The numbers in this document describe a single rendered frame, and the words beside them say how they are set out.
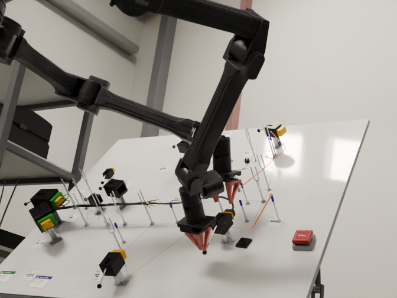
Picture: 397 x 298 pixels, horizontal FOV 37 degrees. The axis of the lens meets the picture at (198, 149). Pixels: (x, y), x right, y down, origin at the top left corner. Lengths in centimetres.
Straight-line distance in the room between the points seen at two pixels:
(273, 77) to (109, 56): 155
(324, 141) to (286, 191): 33
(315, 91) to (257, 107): 45
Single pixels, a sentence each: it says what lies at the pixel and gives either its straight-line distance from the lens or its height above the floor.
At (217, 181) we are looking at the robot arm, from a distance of 171.
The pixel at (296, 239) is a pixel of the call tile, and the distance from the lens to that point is 175.
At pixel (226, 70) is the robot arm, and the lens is 153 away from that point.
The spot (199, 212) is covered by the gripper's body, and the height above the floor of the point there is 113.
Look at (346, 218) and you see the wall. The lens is 368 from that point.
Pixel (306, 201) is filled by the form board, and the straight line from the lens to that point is 196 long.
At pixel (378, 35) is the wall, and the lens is 409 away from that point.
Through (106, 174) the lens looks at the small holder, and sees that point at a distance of 245.
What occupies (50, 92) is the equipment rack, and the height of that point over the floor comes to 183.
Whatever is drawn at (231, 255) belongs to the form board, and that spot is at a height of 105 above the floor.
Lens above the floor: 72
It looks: 20 degrees up
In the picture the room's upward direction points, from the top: 8 degrees clockwise
